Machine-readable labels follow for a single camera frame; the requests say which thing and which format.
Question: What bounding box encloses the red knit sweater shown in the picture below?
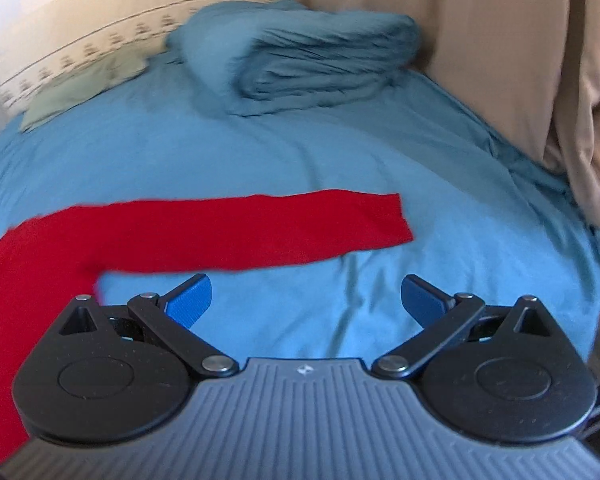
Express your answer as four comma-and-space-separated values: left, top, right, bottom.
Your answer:
0, 190, 413, 463

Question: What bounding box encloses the patterned cream headboard cloth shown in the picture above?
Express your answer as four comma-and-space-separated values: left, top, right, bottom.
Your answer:
0, 0, 273, 117

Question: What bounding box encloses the blue bed sheet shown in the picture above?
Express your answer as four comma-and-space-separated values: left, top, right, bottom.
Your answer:
0, 53, 600, 360

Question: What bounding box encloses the folded blue duvet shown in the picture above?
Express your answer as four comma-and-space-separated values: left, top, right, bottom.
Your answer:
166, 0, 422, 116

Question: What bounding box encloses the green pillow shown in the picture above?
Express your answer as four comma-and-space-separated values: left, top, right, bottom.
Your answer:
19, 48, 148, 133

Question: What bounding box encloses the beige curtain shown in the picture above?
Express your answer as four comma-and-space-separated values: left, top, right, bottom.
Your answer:
299, 0, 600, 228

